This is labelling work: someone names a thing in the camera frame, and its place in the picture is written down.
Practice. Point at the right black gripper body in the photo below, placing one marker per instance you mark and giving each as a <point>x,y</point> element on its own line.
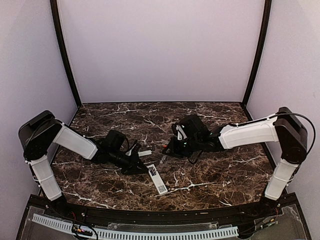
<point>184,149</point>

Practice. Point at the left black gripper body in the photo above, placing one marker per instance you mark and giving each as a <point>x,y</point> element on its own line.
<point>126,162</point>

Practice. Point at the clear handle screwdriver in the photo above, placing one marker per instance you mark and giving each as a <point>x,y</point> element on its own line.
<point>163,158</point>

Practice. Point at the white battery cover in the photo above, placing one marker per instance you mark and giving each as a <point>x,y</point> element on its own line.
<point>144,153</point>

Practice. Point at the long white remote control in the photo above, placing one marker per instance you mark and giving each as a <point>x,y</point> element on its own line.
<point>158,182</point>

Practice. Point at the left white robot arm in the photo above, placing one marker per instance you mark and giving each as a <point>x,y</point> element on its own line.
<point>37,135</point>

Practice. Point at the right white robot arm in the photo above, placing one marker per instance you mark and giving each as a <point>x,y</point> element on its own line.
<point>191,135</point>

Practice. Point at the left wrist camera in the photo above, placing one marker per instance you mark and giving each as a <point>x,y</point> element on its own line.
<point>134,148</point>

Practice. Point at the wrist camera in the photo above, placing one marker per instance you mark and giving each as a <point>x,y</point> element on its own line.
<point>134,148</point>
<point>178,130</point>

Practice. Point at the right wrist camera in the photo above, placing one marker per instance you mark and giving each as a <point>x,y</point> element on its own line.
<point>178,130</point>

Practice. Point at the black front table rail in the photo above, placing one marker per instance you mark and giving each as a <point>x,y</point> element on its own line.
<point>242,215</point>

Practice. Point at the white slotted cable duct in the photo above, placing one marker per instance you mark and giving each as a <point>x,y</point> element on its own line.
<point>119,231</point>

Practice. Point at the right black frame post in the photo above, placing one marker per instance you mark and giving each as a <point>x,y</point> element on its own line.
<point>258,52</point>

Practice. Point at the black frame post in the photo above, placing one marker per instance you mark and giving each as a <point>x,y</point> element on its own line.
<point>258,52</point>
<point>63,52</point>

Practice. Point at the left black frame post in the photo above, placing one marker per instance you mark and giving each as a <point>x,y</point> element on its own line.
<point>63,52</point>

